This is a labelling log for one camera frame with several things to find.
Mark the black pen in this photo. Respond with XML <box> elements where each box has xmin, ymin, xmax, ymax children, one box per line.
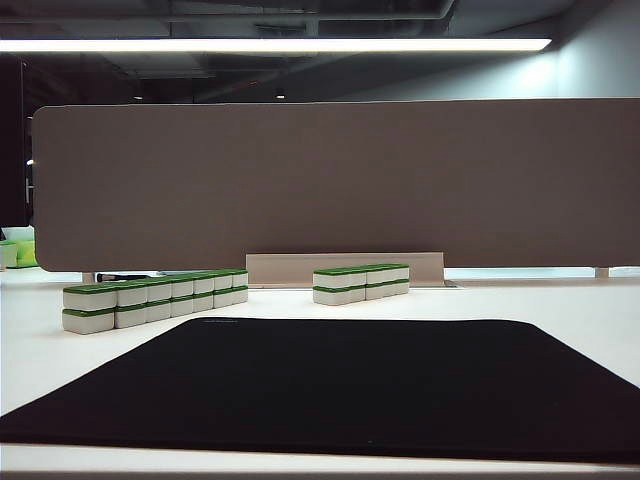
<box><xmin>96</xmin><ymin>271</ymin><xmax>162</xmax><ymax>281</ymax></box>

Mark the black table mat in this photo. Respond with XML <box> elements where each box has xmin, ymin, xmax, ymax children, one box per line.
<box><xmin>0</xmin><ymin>318</ymin><xmax>640</xmax><ymax>465</ymax></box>

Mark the grey ceiling duct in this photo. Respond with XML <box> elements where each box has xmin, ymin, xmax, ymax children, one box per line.
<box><xmin>167</xmin><ymin>0</ymin><xmax>457</xmax><ymax>37</ymax></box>

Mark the bright green object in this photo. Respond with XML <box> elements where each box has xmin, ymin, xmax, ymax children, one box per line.
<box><xmin>16</xmin><ymin>239</ymin><xmax>39</xmax><ymax>267</ymax></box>

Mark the brown desk partition panel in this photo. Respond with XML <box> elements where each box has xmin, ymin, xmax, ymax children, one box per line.
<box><xmin>31</xmin><ymin>97</ymin><xmax>640</xmax><ymax>274</ymax></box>

